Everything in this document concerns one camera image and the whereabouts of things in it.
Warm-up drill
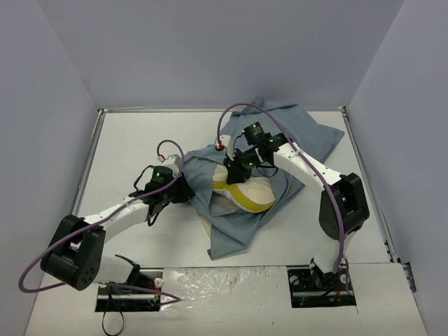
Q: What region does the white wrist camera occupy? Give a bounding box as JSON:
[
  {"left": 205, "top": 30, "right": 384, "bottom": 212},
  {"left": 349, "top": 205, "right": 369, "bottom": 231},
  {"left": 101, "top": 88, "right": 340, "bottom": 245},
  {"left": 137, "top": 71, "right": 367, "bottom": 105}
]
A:
[
  {"left": 161, "top": 154, "right": 183, "bottom": 176},
  {"left": 214, "top": 134, "right": 235, "bottom": 161}
]

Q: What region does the striped pillowcase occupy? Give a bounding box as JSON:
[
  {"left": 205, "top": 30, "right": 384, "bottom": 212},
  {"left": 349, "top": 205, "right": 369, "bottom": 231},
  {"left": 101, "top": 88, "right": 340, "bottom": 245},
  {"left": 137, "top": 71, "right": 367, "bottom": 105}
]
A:
[{"left": 183, "top": 97, "right": 344, "bottom": 260}]

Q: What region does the thin black cable loop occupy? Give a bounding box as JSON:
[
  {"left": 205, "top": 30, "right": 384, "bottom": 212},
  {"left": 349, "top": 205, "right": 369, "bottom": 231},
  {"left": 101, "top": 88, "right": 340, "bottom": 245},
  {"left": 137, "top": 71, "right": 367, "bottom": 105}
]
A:
[{"left": 101, "top": 307, "right": 124, "bottom": 335}]

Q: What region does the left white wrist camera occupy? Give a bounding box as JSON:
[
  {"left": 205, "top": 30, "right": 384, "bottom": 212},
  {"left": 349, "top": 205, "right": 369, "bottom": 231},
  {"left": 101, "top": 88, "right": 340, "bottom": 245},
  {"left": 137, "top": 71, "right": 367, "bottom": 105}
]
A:
[{"left": 161, "top": 154, "right": 183, "bottom": 176}]

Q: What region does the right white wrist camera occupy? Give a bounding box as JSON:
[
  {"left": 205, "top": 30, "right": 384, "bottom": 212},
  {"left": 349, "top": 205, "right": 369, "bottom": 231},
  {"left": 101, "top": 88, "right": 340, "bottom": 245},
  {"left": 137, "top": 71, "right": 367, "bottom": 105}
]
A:
[{"left": 214, "top": 134, "right": 235, "bottom": 161}]

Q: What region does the cream white pillow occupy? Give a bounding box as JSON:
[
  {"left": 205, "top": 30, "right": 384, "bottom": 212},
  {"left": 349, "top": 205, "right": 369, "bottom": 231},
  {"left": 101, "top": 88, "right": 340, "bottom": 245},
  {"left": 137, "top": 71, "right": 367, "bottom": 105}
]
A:
[{"left": 193, "top": 164, "right": 276, "bottom": 214}]

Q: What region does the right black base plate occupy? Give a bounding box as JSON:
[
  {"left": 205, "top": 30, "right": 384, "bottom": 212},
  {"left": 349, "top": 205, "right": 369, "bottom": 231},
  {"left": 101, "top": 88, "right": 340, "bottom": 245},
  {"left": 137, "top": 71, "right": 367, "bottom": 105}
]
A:
[{"left": 287, "top": 266, "right": 356, "bottom": 309}]

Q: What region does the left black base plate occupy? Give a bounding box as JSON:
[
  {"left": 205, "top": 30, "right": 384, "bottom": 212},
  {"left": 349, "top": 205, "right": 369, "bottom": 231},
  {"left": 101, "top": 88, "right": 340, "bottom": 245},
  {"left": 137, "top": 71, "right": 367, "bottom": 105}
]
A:
[{"left": 94, "top": 269, "right": 164, "bottom": 312}]

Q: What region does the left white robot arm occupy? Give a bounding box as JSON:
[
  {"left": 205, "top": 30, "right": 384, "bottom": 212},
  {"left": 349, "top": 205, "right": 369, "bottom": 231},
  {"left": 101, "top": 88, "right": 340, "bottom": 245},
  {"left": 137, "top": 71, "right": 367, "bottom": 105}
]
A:
[{"left": 40, "top": 165, "right": 195, "bottom": 293}]

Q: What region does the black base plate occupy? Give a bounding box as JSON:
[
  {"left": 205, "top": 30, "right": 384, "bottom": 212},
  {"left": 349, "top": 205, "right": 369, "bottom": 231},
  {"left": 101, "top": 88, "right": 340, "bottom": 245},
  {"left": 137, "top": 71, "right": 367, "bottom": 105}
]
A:
[
  {"left": 287, "top": 266, "right": 356, "bottom": 309},
  {"left": 94, "top": 269, "right": 164, "bottom": 312}
]

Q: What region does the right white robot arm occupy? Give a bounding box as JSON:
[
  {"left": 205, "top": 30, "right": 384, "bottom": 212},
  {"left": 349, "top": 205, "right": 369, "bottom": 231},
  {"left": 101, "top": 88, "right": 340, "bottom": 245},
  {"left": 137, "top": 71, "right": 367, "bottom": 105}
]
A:
[{"left": 216, "top": 122, "right": 370, "bottom": 289}]

